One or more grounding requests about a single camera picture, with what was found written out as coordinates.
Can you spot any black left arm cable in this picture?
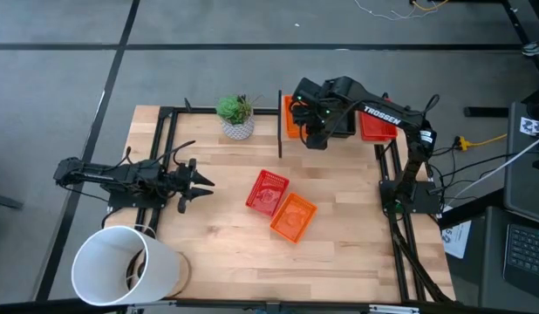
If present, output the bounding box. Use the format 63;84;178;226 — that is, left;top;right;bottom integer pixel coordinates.
116;139;197;174

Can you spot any white paper sheet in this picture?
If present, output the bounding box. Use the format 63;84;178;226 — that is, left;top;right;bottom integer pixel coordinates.
440;217;473;261

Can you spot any yellow floor wire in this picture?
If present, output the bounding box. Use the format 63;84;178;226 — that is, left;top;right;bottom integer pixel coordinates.
411;0;450;12

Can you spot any green plant in patterned pot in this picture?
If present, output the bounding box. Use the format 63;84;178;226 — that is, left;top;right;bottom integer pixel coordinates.
215;93;264;141

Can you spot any black furniture foot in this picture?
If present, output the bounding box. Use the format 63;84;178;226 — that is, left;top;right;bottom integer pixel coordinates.
463;106;511;119

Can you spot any yellow extension cord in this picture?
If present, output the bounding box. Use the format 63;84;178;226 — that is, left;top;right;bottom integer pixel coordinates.
454;133;509;153

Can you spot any black chair leg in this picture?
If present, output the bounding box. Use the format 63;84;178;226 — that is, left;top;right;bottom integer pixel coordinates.
0;190;25;211

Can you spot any black side desk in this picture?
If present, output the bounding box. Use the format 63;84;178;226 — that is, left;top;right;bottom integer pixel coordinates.
478;99;539;314

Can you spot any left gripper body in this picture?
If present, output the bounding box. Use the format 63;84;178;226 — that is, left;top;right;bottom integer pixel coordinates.
167;159;197;214

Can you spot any red plastic basket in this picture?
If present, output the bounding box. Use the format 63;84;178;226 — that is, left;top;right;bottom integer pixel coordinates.
358;98;399;144
244;168;291;218

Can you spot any orange plastic basket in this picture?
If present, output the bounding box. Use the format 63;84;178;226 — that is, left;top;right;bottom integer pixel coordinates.
269;192;319;245
283;94;308;140

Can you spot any person's shoe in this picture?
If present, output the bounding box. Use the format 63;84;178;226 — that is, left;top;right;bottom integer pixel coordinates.
521;38;539;58

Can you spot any paper with black markers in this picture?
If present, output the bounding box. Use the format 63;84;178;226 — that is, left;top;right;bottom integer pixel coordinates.
519;115;539;137

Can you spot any white cable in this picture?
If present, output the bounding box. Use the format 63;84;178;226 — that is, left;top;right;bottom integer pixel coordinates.
443;132;539;206

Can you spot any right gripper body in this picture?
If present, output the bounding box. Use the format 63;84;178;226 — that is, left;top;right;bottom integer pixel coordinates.
304;108;338;150

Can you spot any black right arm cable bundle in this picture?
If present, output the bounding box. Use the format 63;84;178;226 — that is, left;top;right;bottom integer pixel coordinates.
385;213;456;304

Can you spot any black aluminium table frame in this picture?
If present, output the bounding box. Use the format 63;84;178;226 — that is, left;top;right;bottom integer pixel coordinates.
101;98;456;314

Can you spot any black laptop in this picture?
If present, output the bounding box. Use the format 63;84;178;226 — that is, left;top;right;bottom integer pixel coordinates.
502;222;539;302

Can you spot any white shade table lamp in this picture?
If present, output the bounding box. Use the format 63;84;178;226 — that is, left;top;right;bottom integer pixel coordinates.
71;224;191;307

